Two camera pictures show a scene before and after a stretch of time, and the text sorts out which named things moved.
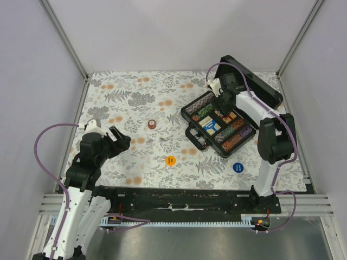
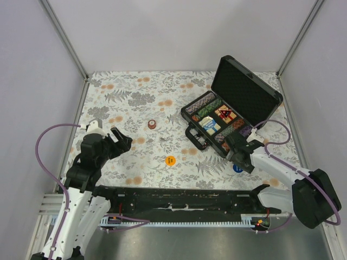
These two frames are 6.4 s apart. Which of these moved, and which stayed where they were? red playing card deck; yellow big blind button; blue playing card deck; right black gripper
Moved: right black gripper
Stayed: red playing card deck; blue playing card deck; yellow big blind button
